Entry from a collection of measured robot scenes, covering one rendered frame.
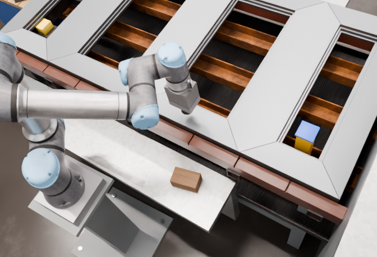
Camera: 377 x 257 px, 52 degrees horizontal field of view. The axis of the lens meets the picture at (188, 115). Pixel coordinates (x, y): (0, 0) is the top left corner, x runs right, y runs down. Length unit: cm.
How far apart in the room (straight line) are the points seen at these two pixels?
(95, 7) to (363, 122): 120
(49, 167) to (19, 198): 120
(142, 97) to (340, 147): 65
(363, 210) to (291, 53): 69
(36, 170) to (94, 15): 78
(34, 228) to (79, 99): 147
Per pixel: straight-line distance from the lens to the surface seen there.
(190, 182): 139
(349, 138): 134
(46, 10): 198
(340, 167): 129
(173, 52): 108
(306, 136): 128
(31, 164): 135
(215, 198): 141
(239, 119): 134
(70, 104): 100
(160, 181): 147
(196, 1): 172
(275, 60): 148
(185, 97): 119
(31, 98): 101
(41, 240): 235
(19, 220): 246
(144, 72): 109
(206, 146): 133
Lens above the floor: 202
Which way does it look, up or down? 58 degrees down
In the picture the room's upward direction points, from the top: 16 degrees counter-clockwise
